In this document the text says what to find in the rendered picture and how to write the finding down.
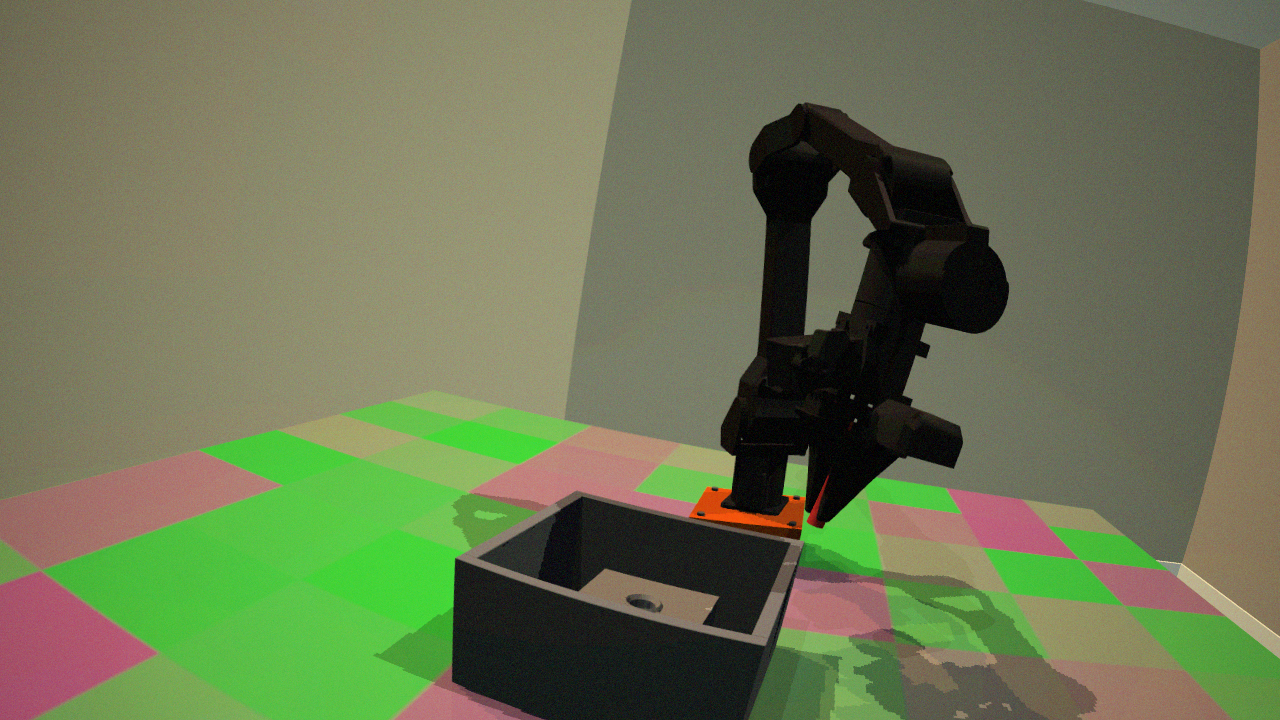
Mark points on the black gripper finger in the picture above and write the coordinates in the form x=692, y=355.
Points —
x=822, y=452
x=856, y=464

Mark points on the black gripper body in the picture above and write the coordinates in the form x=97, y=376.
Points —
x=892, y=421

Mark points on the red peg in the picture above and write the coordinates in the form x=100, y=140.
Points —
x=812, y=519

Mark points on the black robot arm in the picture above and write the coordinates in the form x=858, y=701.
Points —
x=927, y=262

